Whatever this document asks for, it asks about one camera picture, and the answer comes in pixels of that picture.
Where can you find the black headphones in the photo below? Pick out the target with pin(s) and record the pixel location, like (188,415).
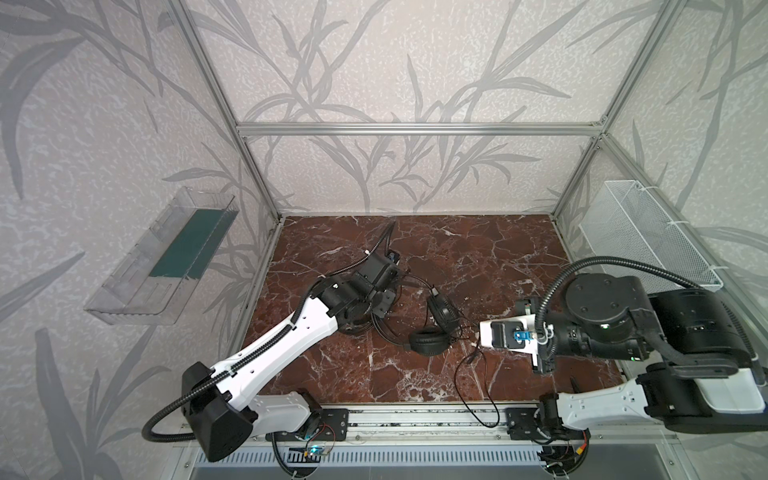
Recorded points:
(354,318)
(441,330)

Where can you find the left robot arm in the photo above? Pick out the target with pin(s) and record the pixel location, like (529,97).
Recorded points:
(221,406)

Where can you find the clear plastic wall bin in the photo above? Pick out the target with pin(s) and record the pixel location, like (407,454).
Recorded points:
(158,276)

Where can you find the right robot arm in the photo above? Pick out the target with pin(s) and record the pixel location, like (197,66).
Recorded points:
(702,376)

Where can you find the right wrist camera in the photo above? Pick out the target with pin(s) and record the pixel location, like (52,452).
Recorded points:
(518,335)

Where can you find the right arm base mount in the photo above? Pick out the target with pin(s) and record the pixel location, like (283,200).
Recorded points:
(535,424)

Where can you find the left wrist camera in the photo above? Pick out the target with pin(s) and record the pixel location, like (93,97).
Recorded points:
(379,271)

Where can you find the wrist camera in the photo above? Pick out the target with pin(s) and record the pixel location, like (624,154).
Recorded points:
(518,335)
(379,271)

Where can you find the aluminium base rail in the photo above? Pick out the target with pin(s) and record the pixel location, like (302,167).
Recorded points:
(411,423)

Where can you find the white wire mesh basket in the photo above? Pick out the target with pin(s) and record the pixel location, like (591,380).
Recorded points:
(625,220)

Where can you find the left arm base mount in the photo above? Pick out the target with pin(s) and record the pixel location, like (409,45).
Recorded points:
(325,424)

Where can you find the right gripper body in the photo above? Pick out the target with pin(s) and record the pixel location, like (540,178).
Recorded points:
(537,339)

